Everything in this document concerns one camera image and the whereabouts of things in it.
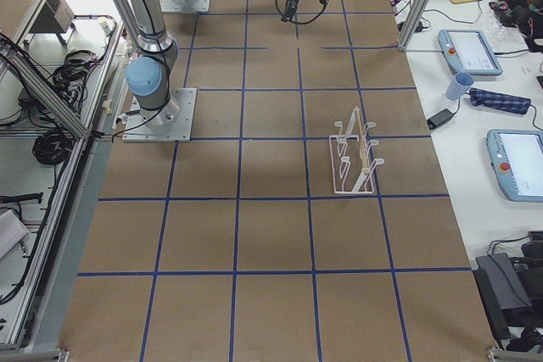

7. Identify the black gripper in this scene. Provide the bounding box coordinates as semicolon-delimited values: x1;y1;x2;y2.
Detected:
281;0;299;22

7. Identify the blue cup on desk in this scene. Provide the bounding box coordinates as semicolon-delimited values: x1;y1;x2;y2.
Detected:
445;72;474;101

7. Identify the far teach pendant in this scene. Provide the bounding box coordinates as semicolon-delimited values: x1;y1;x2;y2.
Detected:
437;30;503;76

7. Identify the teach pendant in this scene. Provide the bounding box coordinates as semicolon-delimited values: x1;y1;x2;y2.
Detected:
437;30;503;76
486;129;542;203

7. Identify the black power adapter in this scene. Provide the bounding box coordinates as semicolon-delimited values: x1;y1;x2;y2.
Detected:
426;109;455;131

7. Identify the blue plaid pouch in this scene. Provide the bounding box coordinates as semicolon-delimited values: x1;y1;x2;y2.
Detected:
468;87;531;115

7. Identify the near teach pendant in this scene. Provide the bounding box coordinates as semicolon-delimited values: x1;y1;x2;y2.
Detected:
486;129;542;203

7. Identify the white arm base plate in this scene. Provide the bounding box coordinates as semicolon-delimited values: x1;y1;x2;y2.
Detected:
121;87;197;142

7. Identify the white wire cup rack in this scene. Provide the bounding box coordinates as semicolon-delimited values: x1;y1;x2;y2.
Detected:
328;106;385;195

